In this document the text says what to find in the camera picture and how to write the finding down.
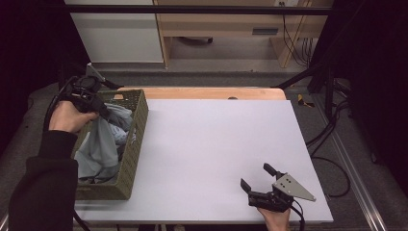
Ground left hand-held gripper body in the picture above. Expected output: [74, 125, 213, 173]
[61, 63, 106, 114]

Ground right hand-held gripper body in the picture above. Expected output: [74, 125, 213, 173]
[247, 172, 318, 214]

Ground light blue-grey garment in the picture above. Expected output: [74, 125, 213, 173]
[74, 102, 137, 186]

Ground green woven basket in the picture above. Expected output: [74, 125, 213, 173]
[70, 89, 150, 201]

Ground person's right hand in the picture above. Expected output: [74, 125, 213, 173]
[257, 207, 292, 231]

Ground person's left hand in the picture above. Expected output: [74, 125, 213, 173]
[48, 100, 99, 134]

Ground white cabinet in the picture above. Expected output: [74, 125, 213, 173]
[64, 0, 165, 64]

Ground black curtain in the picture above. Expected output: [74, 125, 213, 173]
[0, 0, 91, 157]
[316, 0, 408, 193]

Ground black and yellow tool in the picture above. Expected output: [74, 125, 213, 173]
[296, 93, 316, 109]

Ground black metal stand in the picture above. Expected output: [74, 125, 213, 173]
[274, 60, 336, 120]

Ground light wooden desk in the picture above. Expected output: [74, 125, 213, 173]
[153, 0, 335, 69]

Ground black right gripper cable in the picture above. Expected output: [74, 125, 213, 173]
[290, 198, 306, 231]

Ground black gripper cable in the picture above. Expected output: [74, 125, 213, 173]
[290, 198, 306, 231]
[42, 76, 79, 131]

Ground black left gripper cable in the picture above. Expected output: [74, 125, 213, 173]
[42, 76, 79, 131]

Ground black floor cables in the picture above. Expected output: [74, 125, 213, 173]
[305, 99, 352, 198]

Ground metal floor rail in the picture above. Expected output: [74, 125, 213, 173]
[312, 95, 390, 231]

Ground black horizontal frame bar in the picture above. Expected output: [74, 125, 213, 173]
[64, 4, 335, 16]

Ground black hanging cables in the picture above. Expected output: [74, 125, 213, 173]
[278, 1, 314, 66]

